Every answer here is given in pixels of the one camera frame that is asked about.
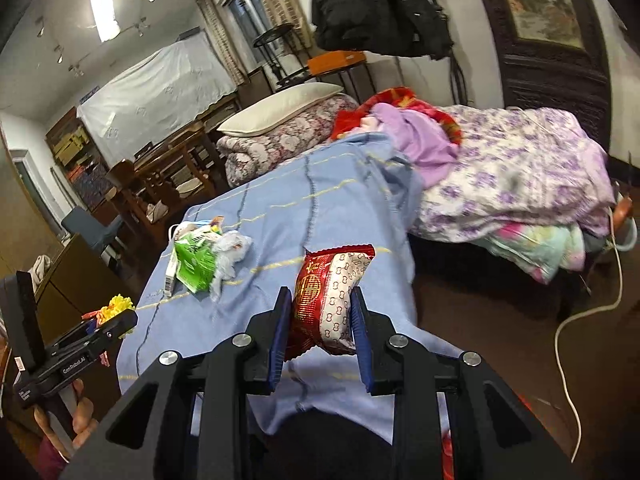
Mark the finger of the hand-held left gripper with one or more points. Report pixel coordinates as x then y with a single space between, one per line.
117 327

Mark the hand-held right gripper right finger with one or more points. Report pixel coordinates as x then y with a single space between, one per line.
361 340

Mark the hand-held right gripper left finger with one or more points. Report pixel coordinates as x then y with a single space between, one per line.
280 340

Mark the yellow wrapper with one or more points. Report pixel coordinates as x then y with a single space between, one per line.
117 305

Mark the red snack packet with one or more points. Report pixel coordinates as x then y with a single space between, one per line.
320 300

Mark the red plastic bin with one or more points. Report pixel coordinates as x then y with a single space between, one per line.
447 455

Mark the person's left forearm maroon sleeve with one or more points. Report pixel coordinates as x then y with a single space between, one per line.
50 465

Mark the person's left hand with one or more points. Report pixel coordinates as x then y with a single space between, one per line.
82 415

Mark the wooden cabinet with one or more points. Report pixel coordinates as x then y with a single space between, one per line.
75 280

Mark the white crumpled cloth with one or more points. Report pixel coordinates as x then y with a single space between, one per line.
40 270

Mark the clear plastic bag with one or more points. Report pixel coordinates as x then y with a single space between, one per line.
227 255

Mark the grey upholstered chair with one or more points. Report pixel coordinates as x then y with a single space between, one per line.
90 230

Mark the person's legs black trousers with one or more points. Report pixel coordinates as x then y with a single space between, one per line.
325 450

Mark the blue checked cloth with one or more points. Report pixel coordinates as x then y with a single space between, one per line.
280 220

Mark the wooden armchair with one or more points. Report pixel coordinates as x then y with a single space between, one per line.
122 175

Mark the wooden bookshelf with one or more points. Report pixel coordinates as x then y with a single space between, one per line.
75 150

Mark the maroon floral folded quilt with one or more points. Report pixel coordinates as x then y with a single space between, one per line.
280 147

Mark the pastel tie-dye blanket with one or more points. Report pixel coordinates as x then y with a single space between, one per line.
535 245

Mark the wooden table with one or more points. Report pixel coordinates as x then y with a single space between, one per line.
185 137

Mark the lilac cloth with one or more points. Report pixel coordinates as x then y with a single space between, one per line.
420 145

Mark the red patterned blanket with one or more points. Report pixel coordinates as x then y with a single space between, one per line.
350 122

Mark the purple floral quilt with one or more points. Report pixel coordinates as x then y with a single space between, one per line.
510 175

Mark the cream pillow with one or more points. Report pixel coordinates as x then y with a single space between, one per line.
280 107

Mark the white sheet cover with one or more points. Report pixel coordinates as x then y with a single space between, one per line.
155 90

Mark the dark wooden framed board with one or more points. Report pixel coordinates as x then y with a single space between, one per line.
255 87

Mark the wooden top metal stool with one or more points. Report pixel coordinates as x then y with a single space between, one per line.
357 77

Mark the orange flat box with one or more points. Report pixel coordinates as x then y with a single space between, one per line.
335 62

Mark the brown and teal appliance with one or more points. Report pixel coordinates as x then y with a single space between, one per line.
625 220

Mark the black round metal stand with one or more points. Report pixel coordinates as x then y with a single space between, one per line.
272 35

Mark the fluorescent ceiling light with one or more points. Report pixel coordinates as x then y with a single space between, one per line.
104 7

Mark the window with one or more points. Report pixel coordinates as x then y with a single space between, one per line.
250 10

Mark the black padded jacket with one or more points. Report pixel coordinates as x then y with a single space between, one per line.
370 5

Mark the carved wooden screen with painting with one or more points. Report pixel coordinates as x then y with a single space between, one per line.
540 5

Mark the black metal bed frame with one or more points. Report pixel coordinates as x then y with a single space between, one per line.
457 80

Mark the track light rail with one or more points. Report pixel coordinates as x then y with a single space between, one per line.
140 27

